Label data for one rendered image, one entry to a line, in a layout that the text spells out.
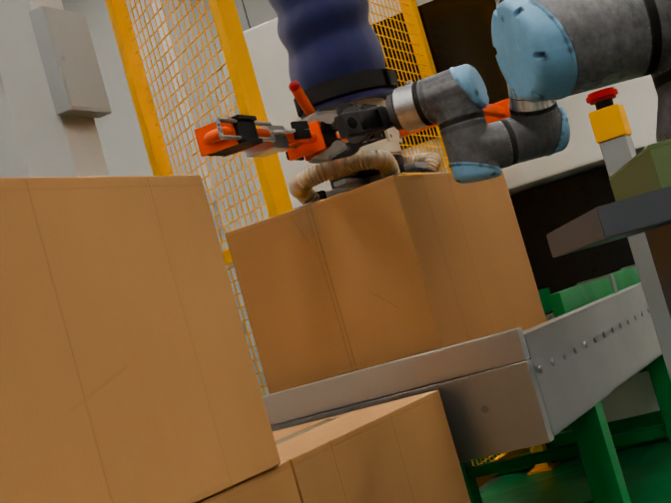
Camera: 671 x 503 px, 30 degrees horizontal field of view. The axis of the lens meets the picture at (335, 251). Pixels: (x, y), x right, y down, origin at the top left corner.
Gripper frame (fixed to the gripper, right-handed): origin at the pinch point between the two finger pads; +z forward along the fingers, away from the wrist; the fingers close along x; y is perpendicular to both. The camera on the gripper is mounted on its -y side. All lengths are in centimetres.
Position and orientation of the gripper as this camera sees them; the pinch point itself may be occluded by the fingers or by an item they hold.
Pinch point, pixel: (307, 142)
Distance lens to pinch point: 251.2
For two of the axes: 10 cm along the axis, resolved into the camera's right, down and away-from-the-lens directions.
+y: 4.1, -0.7, 9.1
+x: -2.7, -9.6, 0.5
